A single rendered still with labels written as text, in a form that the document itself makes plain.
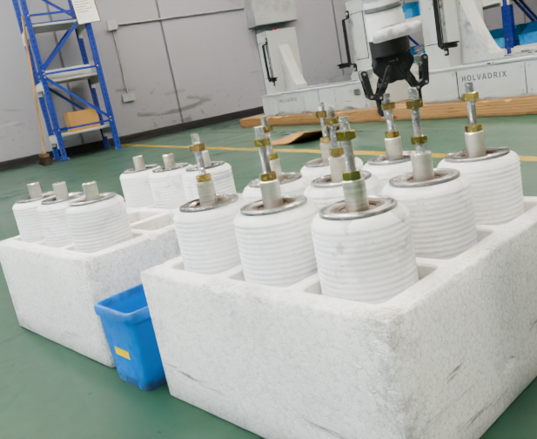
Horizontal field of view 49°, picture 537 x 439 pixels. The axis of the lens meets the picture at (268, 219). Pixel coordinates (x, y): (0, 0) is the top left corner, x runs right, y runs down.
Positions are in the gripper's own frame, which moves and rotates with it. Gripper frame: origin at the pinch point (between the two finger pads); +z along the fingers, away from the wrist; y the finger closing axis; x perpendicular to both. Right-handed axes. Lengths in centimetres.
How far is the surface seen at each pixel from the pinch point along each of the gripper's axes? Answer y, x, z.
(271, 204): 33, 55, -7
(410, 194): 19, 60, -5
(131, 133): 137, -583, 80
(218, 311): 42, 57, 3
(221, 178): 38.4, 10.2, 1.1
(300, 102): -32, -361, 59
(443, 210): 16, 61, -3
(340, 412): 33, 71, 10
